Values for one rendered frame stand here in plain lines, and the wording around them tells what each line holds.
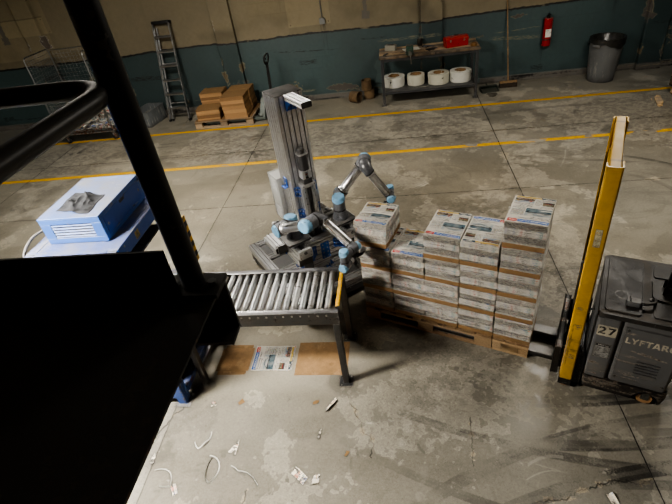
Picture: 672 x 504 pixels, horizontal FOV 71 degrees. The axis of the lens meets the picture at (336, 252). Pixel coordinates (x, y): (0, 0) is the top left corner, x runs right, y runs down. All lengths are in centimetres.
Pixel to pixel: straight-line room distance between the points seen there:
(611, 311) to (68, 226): 366
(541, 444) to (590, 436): 34
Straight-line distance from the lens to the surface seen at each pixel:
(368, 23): 1001
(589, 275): 338
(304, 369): 421
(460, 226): 378
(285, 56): 1031
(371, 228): 386
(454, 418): 383
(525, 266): 365
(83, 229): 359
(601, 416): 405
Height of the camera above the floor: 315
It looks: 36 degrees down
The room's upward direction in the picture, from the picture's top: 9 degrees counter-clockwise
